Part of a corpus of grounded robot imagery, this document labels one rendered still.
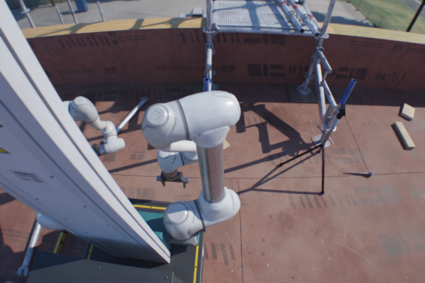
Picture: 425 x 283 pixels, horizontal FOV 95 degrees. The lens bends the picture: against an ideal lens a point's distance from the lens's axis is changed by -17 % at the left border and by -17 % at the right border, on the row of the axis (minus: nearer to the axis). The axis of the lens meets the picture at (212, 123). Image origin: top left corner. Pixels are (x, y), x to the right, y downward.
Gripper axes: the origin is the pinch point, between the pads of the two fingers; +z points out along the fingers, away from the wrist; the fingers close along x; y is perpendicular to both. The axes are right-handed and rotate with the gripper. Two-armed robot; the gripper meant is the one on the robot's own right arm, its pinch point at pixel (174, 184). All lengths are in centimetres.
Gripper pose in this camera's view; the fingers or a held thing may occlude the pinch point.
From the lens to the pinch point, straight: 155.3
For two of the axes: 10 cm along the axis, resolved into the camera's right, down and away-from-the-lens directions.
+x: 10.0, 0.4, -0.4
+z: 0.0, 6.5, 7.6
